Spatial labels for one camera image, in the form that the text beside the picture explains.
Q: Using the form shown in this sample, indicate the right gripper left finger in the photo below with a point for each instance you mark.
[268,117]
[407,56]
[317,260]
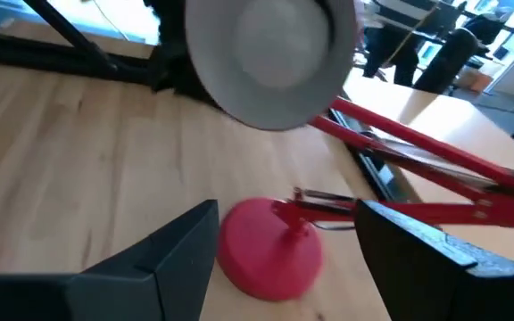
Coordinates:
[159,281]

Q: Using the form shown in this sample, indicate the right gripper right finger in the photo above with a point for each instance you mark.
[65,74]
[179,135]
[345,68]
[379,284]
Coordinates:
[440,290]

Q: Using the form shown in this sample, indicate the white lightbulb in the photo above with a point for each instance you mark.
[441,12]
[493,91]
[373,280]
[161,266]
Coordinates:
[279,44]

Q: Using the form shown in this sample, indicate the red desk lamp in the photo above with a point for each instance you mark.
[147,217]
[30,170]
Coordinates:
[266,254]

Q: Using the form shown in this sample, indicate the light wood desk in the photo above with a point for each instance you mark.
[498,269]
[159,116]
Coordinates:
[440,120]

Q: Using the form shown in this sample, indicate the cardboard box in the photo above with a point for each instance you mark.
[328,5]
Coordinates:
[473,80]

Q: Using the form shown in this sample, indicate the person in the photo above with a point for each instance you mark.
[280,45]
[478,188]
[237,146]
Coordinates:
[391,49]

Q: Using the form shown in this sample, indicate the black chair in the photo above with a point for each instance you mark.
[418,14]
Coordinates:
[446,62]

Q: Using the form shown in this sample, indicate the black aluminium table frame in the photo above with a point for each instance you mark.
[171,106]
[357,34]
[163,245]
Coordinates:
[60,64]

